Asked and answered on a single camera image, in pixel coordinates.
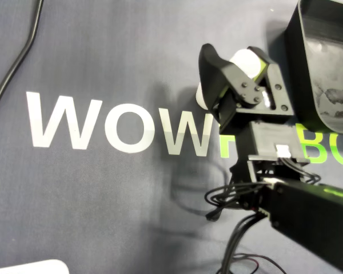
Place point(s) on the black gripper servo housing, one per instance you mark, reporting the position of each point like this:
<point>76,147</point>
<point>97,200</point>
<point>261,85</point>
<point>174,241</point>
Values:
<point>263,112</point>

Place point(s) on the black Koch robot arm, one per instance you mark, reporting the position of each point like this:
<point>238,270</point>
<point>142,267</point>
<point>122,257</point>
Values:
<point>303,205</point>

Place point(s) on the black plastic tray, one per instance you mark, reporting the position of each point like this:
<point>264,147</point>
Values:
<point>331,57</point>

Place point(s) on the dark mat with WOWROBO print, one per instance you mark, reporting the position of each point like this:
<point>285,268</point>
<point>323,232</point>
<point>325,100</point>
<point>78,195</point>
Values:
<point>103,199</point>

